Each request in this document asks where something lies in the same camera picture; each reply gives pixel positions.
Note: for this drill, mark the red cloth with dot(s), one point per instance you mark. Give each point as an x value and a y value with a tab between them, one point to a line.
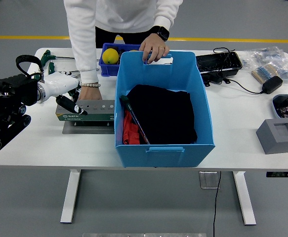
130	129

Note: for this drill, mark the light blue tray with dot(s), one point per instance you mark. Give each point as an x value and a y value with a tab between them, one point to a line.
275	108

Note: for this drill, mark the black cloth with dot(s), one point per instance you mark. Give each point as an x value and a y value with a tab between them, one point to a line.
168	116

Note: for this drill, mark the brown item in bin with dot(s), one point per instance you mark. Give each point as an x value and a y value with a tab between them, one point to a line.
120	51

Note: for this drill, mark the person's left hand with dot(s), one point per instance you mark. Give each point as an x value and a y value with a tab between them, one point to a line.
156	48

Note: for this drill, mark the clear plastic bags of parts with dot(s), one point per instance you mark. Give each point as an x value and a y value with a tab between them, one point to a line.
269	55

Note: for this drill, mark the green metal wrench holder stand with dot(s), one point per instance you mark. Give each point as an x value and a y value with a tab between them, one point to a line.
96	114

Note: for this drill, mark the black flat tray case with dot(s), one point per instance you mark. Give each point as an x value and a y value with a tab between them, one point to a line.
218	61

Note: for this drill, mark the small orange item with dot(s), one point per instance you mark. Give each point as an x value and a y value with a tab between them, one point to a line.
133	51

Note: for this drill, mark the person's right forearm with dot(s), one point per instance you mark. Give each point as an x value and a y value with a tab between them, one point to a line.
84	64

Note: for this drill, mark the white table leg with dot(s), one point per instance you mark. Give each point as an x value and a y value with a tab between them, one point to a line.
245	197
70	197

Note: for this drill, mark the light blue plastic box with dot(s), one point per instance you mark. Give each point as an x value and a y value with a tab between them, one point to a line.
163	158

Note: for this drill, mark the black bracket device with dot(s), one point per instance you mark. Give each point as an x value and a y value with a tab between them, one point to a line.
214	78

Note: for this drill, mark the person's right hand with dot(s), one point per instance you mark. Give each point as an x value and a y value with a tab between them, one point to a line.
90	93

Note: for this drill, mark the metal floor outlet plate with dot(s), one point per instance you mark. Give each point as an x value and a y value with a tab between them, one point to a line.
208	180

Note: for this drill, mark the resistor strip bundle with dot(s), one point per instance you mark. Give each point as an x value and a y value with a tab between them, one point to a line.
264	72

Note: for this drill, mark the grey foam block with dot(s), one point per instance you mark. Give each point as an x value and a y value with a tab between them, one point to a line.
272	140

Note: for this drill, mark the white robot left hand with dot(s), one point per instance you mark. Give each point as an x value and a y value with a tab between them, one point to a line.
59	82

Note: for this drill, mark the dark blue plastic bin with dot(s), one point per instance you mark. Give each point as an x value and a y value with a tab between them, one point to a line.
106	71

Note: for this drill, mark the black power adapter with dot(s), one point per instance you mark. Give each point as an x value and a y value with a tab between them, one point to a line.
272	84

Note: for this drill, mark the person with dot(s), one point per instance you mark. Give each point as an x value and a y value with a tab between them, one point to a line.
119	12

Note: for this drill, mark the yellow ball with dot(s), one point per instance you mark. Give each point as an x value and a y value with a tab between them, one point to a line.
110	56

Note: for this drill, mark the black wristwatch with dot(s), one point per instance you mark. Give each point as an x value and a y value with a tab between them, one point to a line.
162	33

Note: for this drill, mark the person's left forearm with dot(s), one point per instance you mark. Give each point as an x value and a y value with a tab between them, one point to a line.
166	17

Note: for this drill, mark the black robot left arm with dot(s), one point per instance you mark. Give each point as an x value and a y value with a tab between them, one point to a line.
10	91

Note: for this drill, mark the black table control panel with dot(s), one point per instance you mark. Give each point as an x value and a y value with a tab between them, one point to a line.
282	174

